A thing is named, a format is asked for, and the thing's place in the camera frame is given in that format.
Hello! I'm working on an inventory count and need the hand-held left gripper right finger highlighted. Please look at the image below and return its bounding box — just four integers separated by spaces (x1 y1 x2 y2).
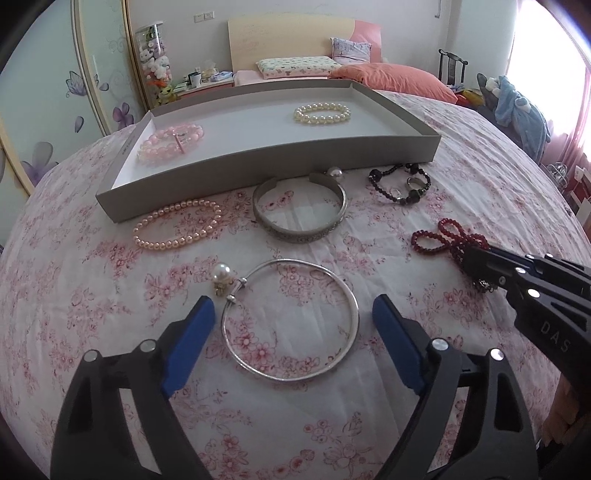
372 294 540 480

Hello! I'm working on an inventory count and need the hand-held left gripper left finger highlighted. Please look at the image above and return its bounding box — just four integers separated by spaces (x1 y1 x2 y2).
50 295 217 480

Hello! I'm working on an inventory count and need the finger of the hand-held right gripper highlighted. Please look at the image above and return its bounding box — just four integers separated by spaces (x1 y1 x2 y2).
463 246 591 308

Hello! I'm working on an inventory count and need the red bead bracelet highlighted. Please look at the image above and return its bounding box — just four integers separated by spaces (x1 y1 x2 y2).
411 218 498 295

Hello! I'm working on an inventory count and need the thin silver bangle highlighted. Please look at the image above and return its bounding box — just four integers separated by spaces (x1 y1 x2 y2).
220 258 360 382

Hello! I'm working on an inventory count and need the pink pearl bracelet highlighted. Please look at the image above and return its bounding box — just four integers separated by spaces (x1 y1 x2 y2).
133 199 223 251

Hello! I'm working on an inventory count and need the black bead bracelet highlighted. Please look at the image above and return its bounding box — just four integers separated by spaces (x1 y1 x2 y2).
368 162 432 205

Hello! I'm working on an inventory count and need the wide silver cuff bangle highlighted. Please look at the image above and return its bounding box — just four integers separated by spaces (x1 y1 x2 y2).
252 172 347 243

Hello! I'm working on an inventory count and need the grey cardboard tray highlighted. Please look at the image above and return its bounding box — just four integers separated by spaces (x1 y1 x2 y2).
95 78 441 223

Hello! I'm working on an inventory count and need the pink floral bedsheet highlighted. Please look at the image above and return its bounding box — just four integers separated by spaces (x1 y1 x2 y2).
0 88 591 480

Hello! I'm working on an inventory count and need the blue plush robe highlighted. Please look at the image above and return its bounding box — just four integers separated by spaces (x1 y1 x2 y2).
496 76 552 162

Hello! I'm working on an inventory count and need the pink curtain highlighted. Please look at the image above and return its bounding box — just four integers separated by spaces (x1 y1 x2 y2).
540 65 591 171

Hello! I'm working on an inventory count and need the dark wooden chair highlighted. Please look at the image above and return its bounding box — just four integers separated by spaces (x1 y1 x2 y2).
438 48 469 88

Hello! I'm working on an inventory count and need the folded orange duvet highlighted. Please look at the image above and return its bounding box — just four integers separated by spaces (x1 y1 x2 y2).
330 62 459 104

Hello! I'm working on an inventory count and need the pink nightstand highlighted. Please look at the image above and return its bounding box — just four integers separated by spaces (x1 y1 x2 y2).
174 76 235 100

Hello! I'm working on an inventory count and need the purple pillow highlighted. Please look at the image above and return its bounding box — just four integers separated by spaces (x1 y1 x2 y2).
331 38 372 65

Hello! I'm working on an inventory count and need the pink mattress sheet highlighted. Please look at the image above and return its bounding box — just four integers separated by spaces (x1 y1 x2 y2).
233 69 269 88

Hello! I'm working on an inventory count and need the patterned white pillow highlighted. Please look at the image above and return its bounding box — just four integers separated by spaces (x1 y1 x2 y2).
256 56 340 80

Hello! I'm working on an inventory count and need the flower print sliding wardrobe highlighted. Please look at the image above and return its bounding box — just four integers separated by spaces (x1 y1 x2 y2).
0 0 153 199

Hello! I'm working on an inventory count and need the plush toy display tube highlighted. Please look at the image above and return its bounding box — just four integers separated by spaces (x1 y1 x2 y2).
135 21 176 107

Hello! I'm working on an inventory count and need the cream and pink headboard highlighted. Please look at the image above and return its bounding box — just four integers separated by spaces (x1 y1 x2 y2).
228 17 384 75

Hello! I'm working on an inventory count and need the pink crystal bead bracelet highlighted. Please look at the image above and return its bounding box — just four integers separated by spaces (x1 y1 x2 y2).
137 126 205 162

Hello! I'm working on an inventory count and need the cream pearl bracelet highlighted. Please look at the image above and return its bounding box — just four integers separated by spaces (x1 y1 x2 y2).
294 102 352 124

